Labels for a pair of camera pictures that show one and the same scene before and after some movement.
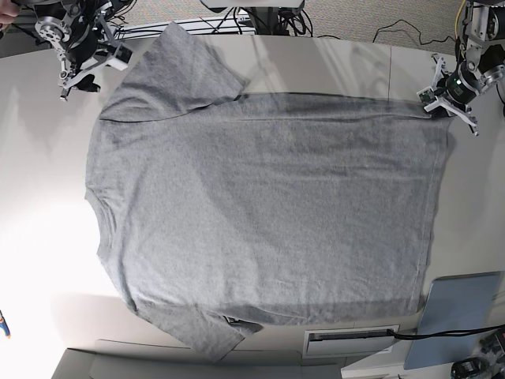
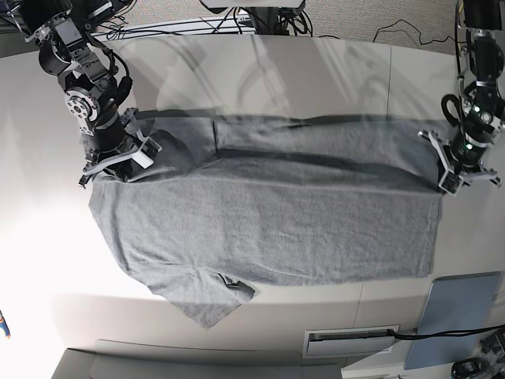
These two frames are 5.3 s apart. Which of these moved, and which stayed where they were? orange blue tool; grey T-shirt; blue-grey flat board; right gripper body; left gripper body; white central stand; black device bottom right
Moved: right gripper body; grey T-shirt; left gripper body
Stayed: blue-grey flat board; white central stand; black device bottom right; orange blue tool
